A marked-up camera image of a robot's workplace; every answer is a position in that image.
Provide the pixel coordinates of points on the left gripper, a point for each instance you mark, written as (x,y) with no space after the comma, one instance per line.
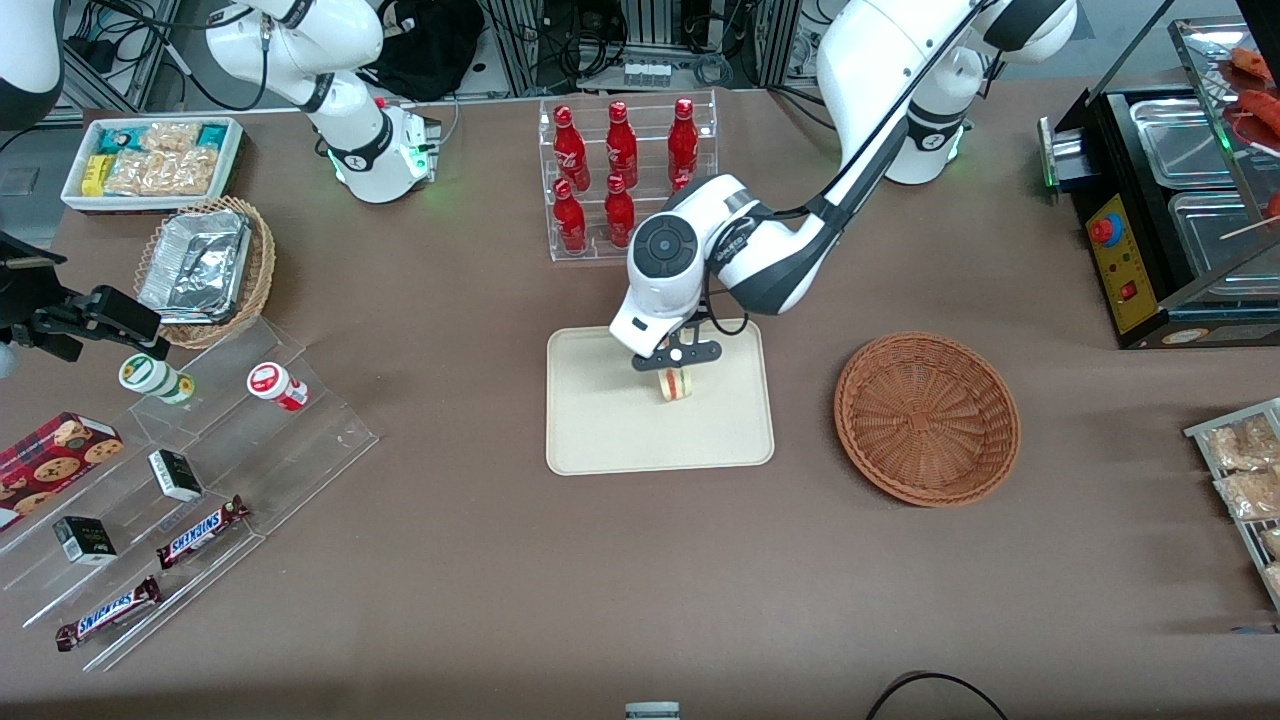
(701,315)

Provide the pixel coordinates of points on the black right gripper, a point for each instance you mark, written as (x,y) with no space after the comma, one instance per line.
(30,296)

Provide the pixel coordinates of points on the triangle sandwich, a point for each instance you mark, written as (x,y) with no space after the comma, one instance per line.
(678,388)

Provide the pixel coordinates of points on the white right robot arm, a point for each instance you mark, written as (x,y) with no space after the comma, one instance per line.
(300,40)

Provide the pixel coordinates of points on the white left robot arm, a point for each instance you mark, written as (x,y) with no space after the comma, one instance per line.
(870,60)

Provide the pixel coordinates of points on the beige plastic tray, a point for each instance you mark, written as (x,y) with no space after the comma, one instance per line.
(620,430)

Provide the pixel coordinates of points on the light wicker basket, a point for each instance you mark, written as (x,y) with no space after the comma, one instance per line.
(260,270)

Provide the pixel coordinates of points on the brown wicker basket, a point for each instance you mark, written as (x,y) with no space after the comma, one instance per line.
(925,420)

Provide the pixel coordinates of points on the green-lidded sunflower jar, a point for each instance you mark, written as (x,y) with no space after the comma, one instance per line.
(150,375)

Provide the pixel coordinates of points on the clear acrylic bottle rack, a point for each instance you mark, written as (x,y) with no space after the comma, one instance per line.
(650,245)

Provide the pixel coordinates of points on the silver foil container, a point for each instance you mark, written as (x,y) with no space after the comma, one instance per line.
(195,265)

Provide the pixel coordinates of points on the red tartan cookie box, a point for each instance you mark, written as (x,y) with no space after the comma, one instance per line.
(50,460)

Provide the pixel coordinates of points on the white snack bin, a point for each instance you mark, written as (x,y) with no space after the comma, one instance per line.
(150,205)

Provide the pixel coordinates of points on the yellow snack packet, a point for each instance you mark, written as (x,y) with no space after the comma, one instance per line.
(93,175)

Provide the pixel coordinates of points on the clear cracker bag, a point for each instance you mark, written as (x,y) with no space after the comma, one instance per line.
(135,172)
(190,170)
(170,138)

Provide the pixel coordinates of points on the small black carton box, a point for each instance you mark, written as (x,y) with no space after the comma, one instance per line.
(85,540)
(175,475)

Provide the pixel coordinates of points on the red-lidded white jar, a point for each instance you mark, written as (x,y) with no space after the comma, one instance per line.
(272,385)

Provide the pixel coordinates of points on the teal snack packet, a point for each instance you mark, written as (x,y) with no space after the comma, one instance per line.
(213,136)
(115,140)

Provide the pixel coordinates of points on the Snickers chocolate bar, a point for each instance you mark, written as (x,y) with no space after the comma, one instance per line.
(200,532)
(108,612)

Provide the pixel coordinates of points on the clear acrylic tiered shelf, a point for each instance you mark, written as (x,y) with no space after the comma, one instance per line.
(300,450)

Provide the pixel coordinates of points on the grey power strip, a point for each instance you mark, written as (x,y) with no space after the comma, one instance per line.
(647,74)

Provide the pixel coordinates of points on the black bag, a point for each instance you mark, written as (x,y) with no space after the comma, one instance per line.
(430,50)

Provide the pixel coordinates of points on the small grey white device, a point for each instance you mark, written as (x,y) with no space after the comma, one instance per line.
(652,712)

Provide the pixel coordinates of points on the red emergency button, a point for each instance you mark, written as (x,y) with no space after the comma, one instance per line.
(1103,230)

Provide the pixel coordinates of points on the black food warmer machine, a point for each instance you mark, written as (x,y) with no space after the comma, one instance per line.
(1125,290)

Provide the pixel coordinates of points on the steel warmer pan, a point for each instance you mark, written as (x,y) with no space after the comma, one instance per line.
(1215,245)
(1180,145)

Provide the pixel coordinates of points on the clear fried snack bag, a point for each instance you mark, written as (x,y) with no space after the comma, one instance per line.
(1240,445)
(1250,495)

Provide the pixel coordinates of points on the red sausage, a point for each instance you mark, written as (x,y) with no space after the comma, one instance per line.
(1250,62)
(1262,110)

